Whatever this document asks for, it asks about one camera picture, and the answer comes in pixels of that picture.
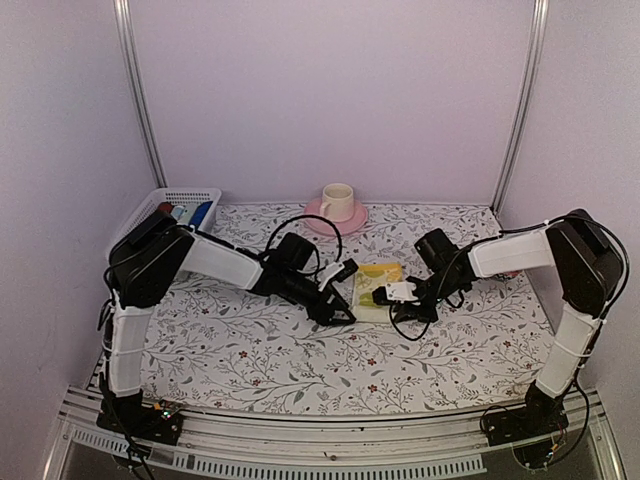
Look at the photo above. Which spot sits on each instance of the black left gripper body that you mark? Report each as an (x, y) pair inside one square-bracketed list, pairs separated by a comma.
[(314, 308)]

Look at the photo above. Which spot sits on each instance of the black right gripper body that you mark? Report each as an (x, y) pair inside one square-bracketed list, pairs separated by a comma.
[(419, 314)]

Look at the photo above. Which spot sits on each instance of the yellow patterned towel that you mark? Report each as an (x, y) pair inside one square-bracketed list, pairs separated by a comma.
[(367, 279)]

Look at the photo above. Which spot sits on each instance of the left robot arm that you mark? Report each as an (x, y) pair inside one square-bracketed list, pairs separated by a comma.
[(142, 267)]

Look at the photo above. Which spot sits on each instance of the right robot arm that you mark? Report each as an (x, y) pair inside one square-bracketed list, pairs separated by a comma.
[(592, 267)]

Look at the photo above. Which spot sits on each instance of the cream ceramic mug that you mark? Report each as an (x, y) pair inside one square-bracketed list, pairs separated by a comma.
[(337, 202)]

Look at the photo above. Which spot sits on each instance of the light blue rolled towel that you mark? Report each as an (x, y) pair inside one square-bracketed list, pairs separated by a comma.
[(182, 213)]

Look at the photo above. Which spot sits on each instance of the dark red rolled towel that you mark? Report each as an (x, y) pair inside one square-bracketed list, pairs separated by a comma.
[(165, 207)]

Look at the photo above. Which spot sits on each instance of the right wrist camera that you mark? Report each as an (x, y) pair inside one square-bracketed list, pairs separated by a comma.
[(395, 292)]

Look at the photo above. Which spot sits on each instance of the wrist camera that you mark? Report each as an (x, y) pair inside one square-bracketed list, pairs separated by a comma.
[(395, 292), (336, 272)]

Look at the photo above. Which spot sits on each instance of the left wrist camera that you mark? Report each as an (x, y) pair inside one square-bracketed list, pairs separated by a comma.
[(336, 272)]

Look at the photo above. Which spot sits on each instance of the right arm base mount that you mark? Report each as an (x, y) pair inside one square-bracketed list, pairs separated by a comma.
[(537, 417)]

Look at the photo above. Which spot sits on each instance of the front aluminium rail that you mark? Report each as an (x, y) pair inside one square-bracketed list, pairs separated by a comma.
[(230, 445)]

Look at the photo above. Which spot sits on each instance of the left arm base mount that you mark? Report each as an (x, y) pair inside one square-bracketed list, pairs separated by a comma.
[(127, 415)]

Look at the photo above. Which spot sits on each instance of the right aluminium frame post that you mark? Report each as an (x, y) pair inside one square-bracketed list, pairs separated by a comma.
[(531, 67)]

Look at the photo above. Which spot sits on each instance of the aluminium frame post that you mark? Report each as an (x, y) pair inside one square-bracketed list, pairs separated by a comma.
[(124, 26), (531, 67)]

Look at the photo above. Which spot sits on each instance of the left aluminium frame post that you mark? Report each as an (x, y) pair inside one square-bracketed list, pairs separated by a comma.
[(124, 26)]

